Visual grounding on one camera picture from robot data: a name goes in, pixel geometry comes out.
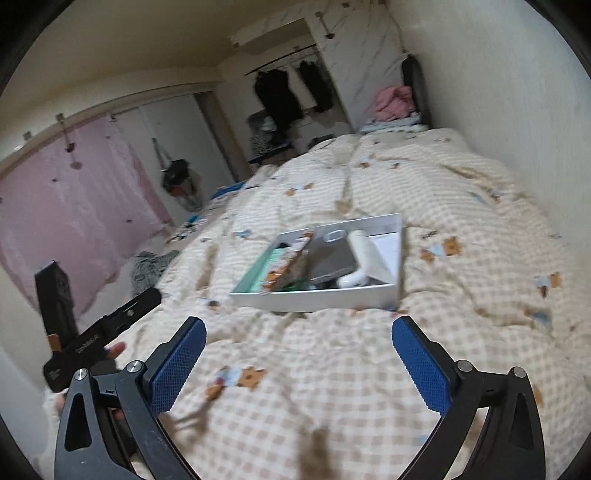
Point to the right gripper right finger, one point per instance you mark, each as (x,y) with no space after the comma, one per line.
(510,444)

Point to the green cartoon candy packet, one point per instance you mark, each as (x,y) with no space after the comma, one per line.
(300,285)

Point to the zebra striped cloth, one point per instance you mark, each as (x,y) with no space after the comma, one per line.
(147,269)

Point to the person's left hand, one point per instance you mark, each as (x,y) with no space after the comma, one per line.
(113,352)

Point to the green hand cream tube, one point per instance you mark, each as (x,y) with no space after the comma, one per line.
(254,279)

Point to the white body lotion tube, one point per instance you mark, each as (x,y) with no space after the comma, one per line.
(369,258)

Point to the white cardboard box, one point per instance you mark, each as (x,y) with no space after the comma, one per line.
(387,233)

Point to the black hanging clothes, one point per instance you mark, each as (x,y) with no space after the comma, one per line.
(272,87)

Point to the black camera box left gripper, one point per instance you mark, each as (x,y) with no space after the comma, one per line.
(56,306)

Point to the white earbuds case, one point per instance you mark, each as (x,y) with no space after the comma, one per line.
(353,280)

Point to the black chair with clothes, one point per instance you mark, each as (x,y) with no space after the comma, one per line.
(266,140)

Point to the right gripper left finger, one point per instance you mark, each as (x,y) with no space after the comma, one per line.
(88,444)

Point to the pink lace curtain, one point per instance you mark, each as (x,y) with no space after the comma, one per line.
(89,210)

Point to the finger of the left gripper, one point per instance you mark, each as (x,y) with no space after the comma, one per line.
(136,308)

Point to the beige checkered duvet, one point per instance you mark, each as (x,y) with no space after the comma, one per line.
(305,384)

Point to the pink clothes pile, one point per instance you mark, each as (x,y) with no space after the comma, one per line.
(393,103)

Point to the black hanging bag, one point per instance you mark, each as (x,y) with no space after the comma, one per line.
(178,180)

